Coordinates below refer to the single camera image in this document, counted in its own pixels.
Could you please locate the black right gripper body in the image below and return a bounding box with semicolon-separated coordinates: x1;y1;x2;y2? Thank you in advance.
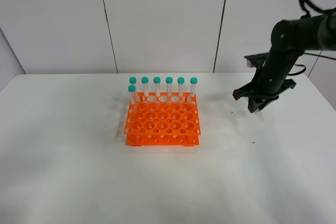
244;53;297;99

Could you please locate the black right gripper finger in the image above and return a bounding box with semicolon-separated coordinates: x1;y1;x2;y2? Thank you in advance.
233;83;255;101
248;96;278;113

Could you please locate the green capped test tube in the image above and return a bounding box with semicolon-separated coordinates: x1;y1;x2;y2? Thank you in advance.
254;107;264;121

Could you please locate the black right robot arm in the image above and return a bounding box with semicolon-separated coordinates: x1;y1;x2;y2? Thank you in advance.
233;10;335;113

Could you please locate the row tube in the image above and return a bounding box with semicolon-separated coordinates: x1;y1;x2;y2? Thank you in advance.
141;77;149;97
153;77;161;98
190;77;198;97
177;77;185;97
165;77;173;97
129;77;138;95

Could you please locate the orange test tube rack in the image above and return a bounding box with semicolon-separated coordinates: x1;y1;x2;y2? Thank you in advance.
124;92;201;146

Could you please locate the front left capped test tube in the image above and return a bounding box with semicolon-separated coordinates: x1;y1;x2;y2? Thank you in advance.
128;84;138;111

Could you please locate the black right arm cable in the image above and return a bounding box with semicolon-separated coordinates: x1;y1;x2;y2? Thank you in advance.
288;0;336;77

